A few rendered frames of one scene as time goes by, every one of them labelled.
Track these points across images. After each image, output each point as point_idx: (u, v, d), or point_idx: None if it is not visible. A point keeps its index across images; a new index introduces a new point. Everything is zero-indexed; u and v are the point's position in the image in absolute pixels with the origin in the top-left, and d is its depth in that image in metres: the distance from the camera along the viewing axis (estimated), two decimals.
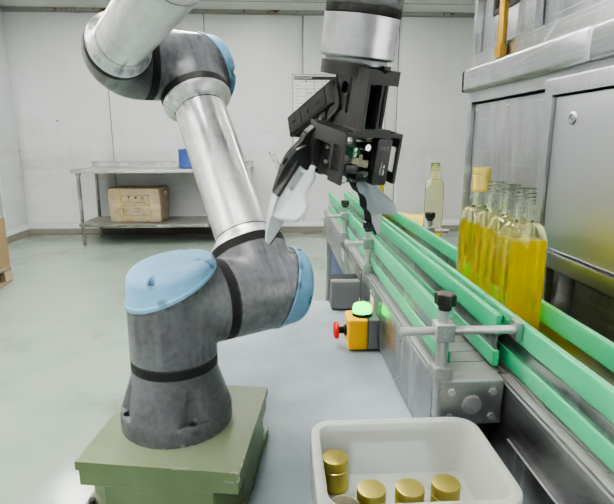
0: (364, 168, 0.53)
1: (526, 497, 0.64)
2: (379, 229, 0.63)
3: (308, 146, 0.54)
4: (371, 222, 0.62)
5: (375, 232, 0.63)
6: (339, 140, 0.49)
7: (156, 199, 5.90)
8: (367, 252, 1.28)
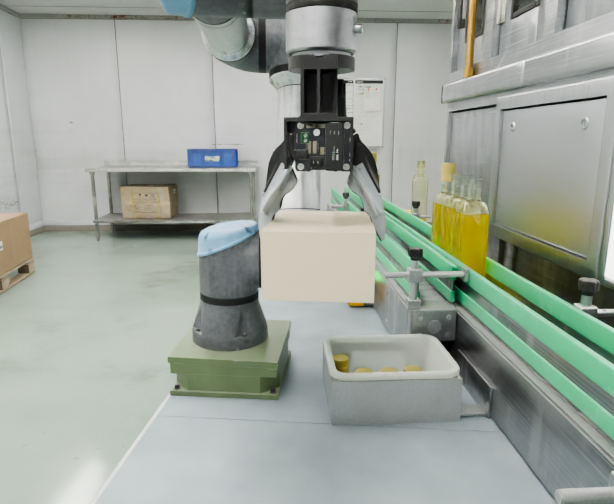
0: (324, 156, 0.53)
1: (468, 383, 0.96)
2: (384, 234, 0.59)
3: (290, 143, 0.58)
4: None
5: (379, 237, 0.59)
6: (284, 126, 0.52)
7: (166, 196, 6.21)
8: None
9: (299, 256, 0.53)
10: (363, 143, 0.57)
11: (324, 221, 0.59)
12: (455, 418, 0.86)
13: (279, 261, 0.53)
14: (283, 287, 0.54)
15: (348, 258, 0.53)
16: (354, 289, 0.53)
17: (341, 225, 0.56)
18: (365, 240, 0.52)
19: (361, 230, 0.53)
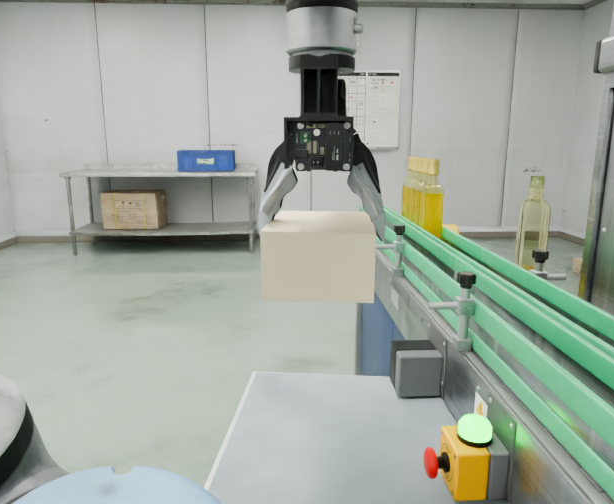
0: (324, 156, 0.53)
1: None
2: (384, 235, 0.59)
3: (291, 143, 0.58)
4: None
5: (379, 237, 0.59)
6: (285, 126, 0.52)
7: (153, 204, 5.44)
8: (464, 320, 0.82)
9: (299, 256, 0.53)
10: (363, 143, 0.57)
11: (324, 221, 0.59)
12: None
13: (279, 261, 0.53)
14: (283, 287, 0.54)
15: (348, 258, 0.53)
16: (354, 289, 0.53)
17: (341, 225, 0.56)
18: (365, 240, 0.52)
19: (361, 230, 0.53)
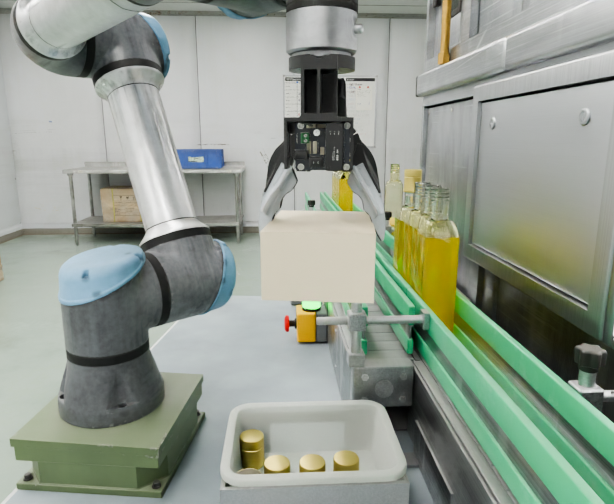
0: (324, 156, 0.53)
1: (426, 472, 0.70)
2: (384, 235, 0.59)
3: (291, 143, 0.58)
4: None
5: (379, 237, 0.59)
6: (285, 126, 0.52)
7: None
8: None
9: (299, 256, 0.53)
10: (363, 143, 0.57)
11: (324, 221, 0.59)
12: None
13: (279, 261, 0.53)
14: (283, 287, 0.54)
15: (348, 258, 0.53)
16: (354, 289, 0.53)
17: (341, 225, 0.56)
18: (365, 240, 0.52)
19: (361, 230, 0.53)
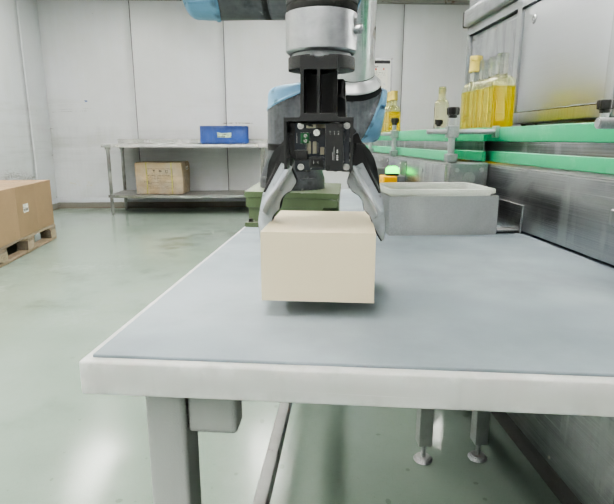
0: (324, 156, 0.53)
1: (500, 218, 1.12)
2: (384, 235, 0.59)
3: (290, 143, 0.58)
4: None
5: (379, 237, 0.59)
6: (284, 126, 0.52)
7: (179, 172, 6.37)
8: (393, 140, 1.75)
9: (299, 256, 0.53)
10: (363, 143, 0.57)
11: (324, 221, 0.59)
12: (492, 231, 1.02)
13: (279, 261, 0.53)
14: (283, 287, 0.54)
15: (348, 258, 0.53)
16: (354, 289, 0.53)
17: (341, 225, 0.56)
18: (365, 240, 0.52)
19: (361, 230, 0.53)
